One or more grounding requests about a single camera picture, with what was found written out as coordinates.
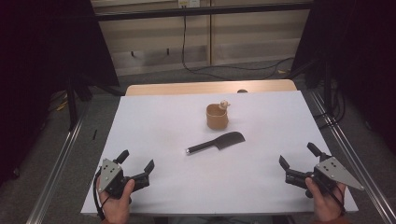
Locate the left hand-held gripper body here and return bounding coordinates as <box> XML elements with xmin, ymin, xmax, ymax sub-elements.
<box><xmin>98</xmin><ymin>158</ymin><xmax>151</xmax><ymax>199</ymax></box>

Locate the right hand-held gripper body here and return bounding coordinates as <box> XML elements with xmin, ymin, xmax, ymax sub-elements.
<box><xmin>285</xmin><ymin>154</ymin><xmax>365</xmax><ymax>193</ymax></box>

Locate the black cleaver knife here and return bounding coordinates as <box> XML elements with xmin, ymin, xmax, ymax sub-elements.
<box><xmin>185</xmin><ymin>131</ymin><xmax>247</xmax><ymax>156</ymax></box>

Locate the brown cup with small figure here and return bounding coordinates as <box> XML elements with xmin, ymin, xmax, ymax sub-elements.
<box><xmin>205</xmin><ymin>99</ymin><xmax>232</xmax><ymax>131</ymax></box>

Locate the person's left hand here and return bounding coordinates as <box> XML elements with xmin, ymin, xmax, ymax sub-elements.
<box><xmin>97</xmin><ymin>178</ymin><xmax>136</xmax><ymax>224</ymax></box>

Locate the person's right hand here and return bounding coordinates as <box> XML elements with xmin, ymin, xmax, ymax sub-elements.
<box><xmin>304</xmin><ymin>176</ymin><xmax>347</xmax><ymax>222</ymax></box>

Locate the white table sheet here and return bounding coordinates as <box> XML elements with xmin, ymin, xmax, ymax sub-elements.
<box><xmin>80</xmin><ymin>91</ymin><xmax>360</xmax><ymax>217</ymax></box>

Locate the black metal stand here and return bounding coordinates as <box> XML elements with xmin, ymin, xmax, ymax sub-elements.
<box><xmin>65</xmin><ymin>76</ymin><xmax>94</xmax><ymax>132</ymax></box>

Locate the black curtain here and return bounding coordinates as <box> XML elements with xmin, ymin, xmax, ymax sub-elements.
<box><xmin>290</xmin><ymin>0</ymin><xmax>396</xmax><ymax>150</ymax></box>
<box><xmin>0</xmin><ymin>0</ymin><xmax>120</xmax><ymax>187</ymax></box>

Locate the black horizontal bar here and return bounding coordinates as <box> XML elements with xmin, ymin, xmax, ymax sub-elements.
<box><xmin>94</xmin><ymin>2</ymin><xmax>314</xmax><ymax>22</ymax></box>

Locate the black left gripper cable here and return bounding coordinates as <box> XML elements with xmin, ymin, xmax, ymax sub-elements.
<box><xmin>92</xmin><ymin>169</ymin><xmax>110</xmax><ymax>221</ymax></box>

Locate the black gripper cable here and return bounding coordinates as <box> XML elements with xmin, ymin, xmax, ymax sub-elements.
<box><xmin>319</xmin><ymin>175</ymin><xmax>347</xmax><ymax>217</ymax></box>
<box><xmin>92</xmin><ymin>169</ymin><xmax>110</xmax><ymax>221</ymax></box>

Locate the metal floor rail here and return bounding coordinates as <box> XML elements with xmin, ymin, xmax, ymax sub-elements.
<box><xmin>25</xmin><ymin>101</ymin><xmax>92</xmax><ymax>224</ymax></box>
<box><xmin>310</xmin><ymin>89</ymin><xmax>396</xmax><ymax>224</ymax></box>

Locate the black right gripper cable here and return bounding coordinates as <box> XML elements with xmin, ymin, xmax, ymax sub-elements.
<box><xmin>319</xmin><ymin>175</ymin><xmax>347</xmax><ymax>217</ymax></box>

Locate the black floor cable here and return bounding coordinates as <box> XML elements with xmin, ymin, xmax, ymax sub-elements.
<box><xmin>181</xmin><ymin>14</ymin><xmax>296</xmax><ymax>81</ymax></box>

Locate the white wall socket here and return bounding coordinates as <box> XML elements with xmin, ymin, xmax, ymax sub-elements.
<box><xmin>177</xmin><ymin>0</ymin><xmax>201</xmax><ymax>9</ymax></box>

